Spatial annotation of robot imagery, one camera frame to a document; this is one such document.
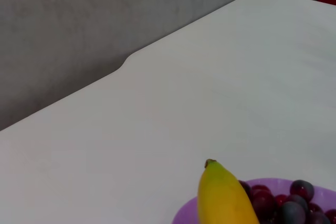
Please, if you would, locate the yellow banana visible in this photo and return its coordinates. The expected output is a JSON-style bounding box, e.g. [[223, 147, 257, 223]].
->
[[196, 158, 261, 224]]

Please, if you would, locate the dark red grape bunch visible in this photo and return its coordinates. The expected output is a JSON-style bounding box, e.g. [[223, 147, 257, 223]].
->
[[237, 179, 336, 224]]

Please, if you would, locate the purple wavy plastic bowl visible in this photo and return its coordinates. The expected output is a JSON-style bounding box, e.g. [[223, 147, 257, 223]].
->
[[171, 177, 336, 224]]

